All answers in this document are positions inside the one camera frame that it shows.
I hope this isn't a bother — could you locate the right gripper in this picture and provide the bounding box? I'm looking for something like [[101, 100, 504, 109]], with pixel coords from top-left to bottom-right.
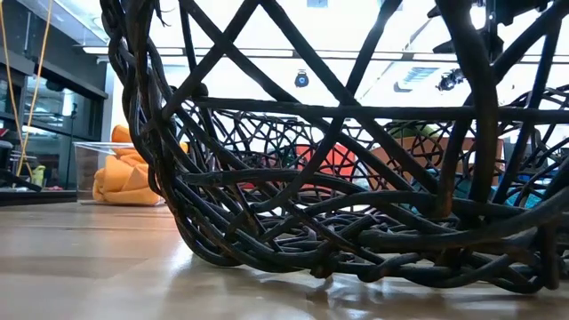
[[486, 0, 553, 63]]

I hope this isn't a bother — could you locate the green microfiber towel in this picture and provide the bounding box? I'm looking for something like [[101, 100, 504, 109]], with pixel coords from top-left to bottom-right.
[[385, 120, 442, 140]]

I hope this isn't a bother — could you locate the blue microfiber towel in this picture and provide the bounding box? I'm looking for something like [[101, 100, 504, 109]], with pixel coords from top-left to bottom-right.
[[410, 167, 546, 211]]

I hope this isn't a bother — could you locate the orange microfiber towel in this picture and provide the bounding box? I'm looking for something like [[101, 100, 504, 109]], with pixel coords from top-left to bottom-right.
[[92, 124, 190, 207]]

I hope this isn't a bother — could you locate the black ceiling-mounted device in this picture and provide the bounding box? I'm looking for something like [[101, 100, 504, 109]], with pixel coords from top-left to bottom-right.
[[436, 67, 467, 93]]

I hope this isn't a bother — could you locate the dark wicker basket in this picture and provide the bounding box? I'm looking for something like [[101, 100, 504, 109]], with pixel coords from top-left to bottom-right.
[[100, 0, 569, 296]]

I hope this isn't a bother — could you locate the red background object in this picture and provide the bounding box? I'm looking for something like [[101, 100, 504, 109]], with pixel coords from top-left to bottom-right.
[[293, 142, 358, 179]]

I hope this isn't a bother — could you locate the ceiling light strip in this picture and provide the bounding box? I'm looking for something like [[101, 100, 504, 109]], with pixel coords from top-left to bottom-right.
[[82, 44, 569, 64]]

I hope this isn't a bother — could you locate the clear plastic container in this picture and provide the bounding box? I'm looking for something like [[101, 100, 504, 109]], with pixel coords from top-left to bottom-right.
[[72, 140, 190, 204]]

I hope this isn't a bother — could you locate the dark glass-front cabinet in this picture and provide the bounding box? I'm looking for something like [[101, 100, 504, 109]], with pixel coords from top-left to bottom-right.
[[0, 0, 110, 206]]

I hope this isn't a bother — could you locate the yellow-green bottle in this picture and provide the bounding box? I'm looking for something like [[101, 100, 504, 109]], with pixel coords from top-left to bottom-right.
[[30, 164, 47, 188]]

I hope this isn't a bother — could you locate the black overhead camera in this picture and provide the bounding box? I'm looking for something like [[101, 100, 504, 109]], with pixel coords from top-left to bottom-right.
[[293, 68, 311, 90]]

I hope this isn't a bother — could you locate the black table frame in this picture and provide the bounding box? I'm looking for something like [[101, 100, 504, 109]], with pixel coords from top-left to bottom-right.
[[0, 167, 80, 207]]

